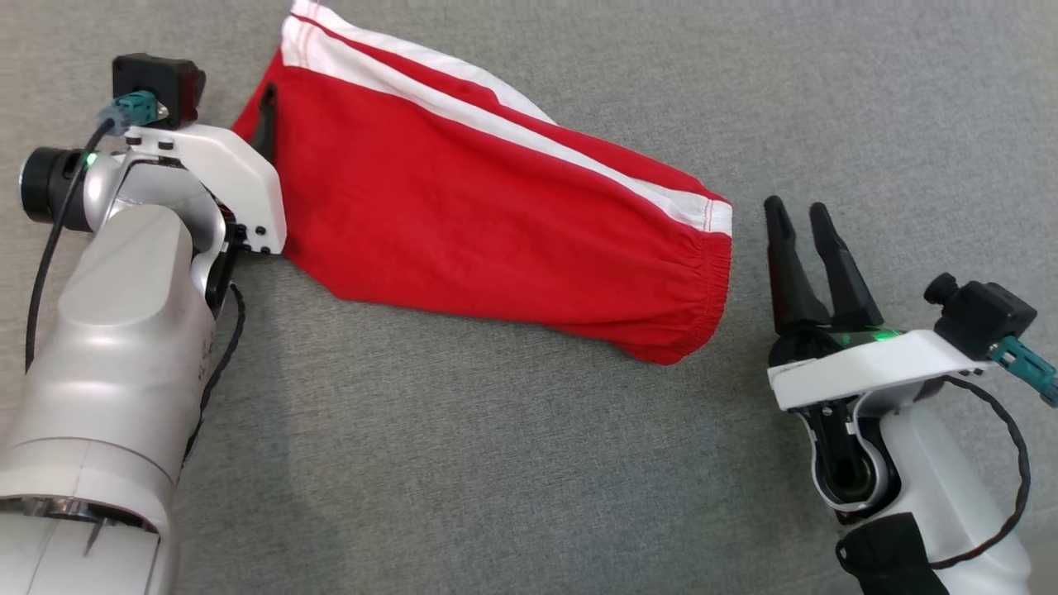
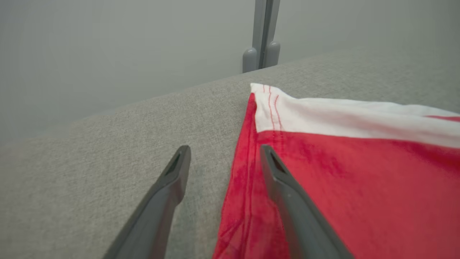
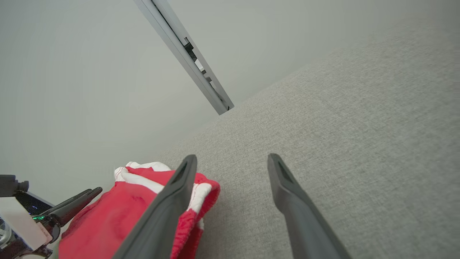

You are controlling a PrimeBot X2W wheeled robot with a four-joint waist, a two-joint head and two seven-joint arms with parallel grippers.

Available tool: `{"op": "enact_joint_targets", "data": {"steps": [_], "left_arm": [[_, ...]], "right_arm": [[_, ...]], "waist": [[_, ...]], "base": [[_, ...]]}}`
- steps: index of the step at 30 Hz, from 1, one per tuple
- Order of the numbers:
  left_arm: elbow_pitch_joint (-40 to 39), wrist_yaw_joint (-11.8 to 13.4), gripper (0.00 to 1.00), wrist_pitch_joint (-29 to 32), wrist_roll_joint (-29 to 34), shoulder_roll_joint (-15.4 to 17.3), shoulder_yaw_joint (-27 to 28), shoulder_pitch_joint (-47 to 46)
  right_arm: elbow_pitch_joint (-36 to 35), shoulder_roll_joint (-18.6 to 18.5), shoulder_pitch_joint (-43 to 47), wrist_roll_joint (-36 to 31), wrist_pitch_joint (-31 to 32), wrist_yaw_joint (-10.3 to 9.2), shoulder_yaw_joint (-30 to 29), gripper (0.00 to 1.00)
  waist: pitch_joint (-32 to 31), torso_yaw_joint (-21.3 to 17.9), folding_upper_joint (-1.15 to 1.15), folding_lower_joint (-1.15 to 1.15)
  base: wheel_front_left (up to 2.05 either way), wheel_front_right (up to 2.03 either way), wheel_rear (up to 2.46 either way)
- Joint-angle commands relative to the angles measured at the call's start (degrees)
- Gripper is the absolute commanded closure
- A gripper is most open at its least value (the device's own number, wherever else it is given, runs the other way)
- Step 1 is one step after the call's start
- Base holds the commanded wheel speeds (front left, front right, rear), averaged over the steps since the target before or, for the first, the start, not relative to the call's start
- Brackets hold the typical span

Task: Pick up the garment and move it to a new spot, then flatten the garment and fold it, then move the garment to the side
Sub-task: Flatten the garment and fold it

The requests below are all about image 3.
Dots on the grey aluminium wall rail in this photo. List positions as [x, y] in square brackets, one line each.
[183, 59]

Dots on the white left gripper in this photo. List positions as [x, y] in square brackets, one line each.
[21, 219]

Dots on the red Bulls basketball jersey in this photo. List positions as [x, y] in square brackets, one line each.
[107, 223]

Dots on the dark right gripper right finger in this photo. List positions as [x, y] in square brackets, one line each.
[309, 226]

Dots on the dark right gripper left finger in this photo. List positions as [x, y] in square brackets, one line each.
[158, 226]

